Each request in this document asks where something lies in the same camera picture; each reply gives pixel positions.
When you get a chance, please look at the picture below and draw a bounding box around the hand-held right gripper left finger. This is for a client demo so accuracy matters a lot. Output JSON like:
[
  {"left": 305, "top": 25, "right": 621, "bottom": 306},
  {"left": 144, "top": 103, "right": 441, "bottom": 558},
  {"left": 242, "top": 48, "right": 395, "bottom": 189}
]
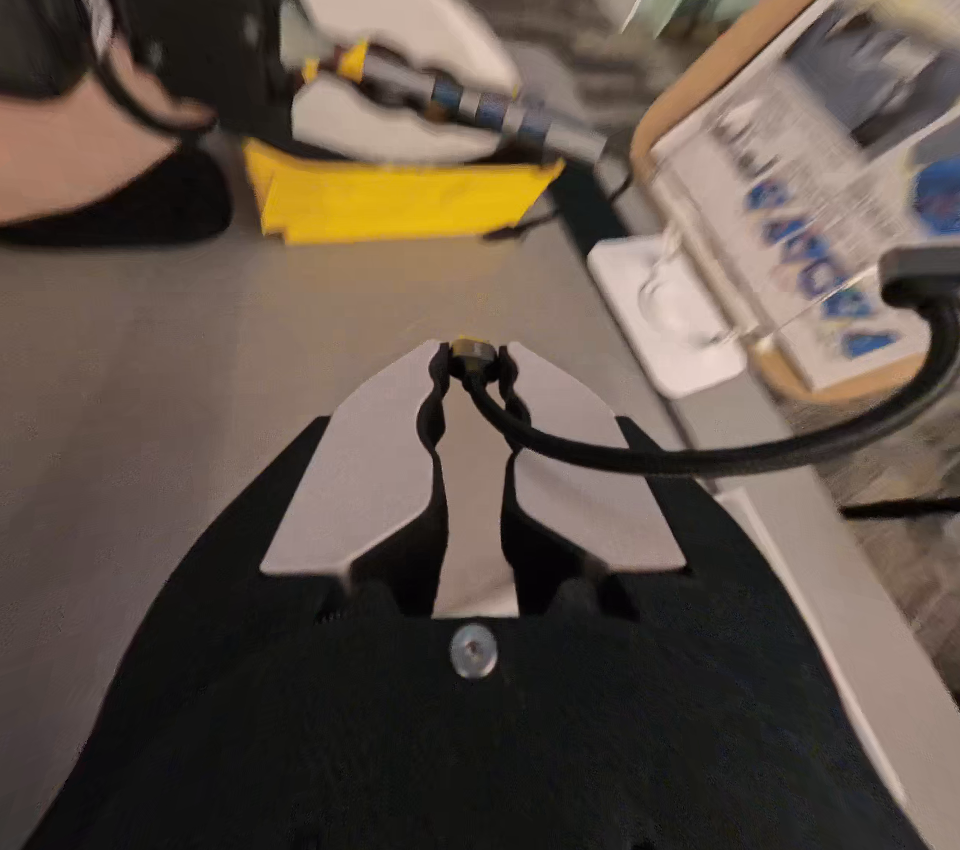
[{"left": 259, "top": 340, "right": 453, "bottom": 592}]

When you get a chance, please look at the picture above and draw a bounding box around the person's left hand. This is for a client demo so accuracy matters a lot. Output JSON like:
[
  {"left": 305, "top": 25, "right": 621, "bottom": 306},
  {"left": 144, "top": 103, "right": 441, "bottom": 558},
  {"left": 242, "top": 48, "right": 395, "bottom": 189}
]
[{"left": 0, "top": 42, "right": 217, "bottom": 226}]

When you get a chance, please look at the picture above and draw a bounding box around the wooden document stand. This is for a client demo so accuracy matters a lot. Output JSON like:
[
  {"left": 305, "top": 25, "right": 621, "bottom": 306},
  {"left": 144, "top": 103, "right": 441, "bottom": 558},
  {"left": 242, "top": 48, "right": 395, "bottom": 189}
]
[{"left": 587, "top": 0, "right": 960, "bottom": 410}]

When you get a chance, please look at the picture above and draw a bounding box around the printed instruction sheet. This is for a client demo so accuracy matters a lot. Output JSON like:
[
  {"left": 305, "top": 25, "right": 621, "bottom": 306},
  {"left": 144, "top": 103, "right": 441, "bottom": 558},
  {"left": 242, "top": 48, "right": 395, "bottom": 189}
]
[{"left": 651, "top": 0, "right": 960, "bottom": 392}]

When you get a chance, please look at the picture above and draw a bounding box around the grey usb hub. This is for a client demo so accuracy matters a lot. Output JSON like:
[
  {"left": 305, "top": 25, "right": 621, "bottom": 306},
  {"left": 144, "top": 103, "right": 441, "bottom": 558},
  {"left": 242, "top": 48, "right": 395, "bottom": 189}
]
[{"left": 358, "top": 49, "right": 610, "bottom": 166}]

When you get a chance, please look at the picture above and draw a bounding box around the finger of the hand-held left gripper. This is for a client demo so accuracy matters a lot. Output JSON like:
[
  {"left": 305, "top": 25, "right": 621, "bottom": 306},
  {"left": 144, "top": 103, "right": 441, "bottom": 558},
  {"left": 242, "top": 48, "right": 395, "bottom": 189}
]
[
  {"left": 291, "top": 76, "right": 502, "bottom": 166},
  {"left": 282, "top": 0, "right": 524, "bottom": 95}
]

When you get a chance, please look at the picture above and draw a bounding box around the dark rectangular pad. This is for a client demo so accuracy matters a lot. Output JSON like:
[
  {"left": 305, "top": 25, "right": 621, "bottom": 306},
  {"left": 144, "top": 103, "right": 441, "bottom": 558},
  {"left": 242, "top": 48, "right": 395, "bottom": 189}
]
[{"left": 549, "top": 158, "right": 633, "bottom": 260}]

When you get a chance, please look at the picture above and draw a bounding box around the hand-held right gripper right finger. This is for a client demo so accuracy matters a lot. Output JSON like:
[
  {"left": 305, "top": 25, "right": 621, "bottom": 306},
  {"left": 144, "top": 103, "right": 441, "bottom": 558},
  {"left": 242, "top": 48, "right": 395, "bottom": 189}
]
[{"left": 497, "top": 340, "right": 689, "bottom": 575}]

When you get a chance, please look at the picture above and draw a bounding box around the yellow plastic bin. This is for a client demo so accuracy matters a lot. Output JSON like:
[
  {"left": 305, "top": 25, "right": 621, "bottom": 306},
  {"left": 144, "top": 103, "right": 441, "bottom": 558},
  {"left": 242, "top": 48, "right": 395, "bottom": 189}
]
[{"left": 242, "top": 38, "right": 569, "bottom": 247}]

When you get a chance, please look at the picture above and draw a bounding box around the black braided usb cable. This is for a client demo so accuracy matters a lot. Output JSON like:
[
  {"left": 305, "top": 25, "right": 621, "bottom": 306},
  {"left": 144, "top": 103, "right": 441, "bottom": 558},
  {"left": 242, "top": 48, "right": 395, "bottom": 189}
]
[{"left": 448, "top": 246, "right": 960, "bottom": 479}]

